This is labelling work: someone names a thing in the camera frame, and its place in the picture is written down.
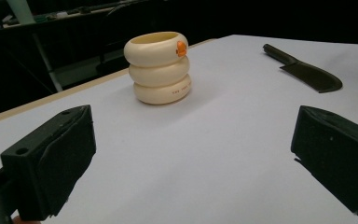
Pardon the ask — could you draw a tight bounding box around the black spatula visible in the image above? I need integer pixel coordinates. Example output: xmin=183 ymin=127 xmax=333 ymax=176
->
xmin=262 ymin=43 xmax=344 ymax=94

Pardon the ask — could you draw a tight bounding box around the white table mat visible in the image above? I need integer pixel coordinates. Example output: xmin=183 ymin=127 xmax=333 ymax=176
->
xmin=0 ymin=34 xmax=358 ymax=224

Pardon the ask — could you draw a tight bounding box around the cream ribbed utensil holder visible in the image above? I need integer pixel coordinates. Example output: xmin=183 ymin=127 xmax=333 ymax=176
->
xmin=123 ymin=31 xmax=192 ymax=105

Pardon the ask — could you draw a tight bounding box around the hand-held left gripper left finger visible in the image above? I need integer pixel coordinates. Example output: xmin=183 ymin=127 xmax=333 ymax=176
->
xmin=0 ymin=105 xmax=97 ymax=222

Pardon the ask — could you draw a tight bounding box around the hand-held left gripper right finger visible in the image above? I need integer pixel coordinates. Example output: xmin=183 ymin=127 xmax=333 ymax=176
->
xmin=290 ymin=105 xmax=358 ymax=222

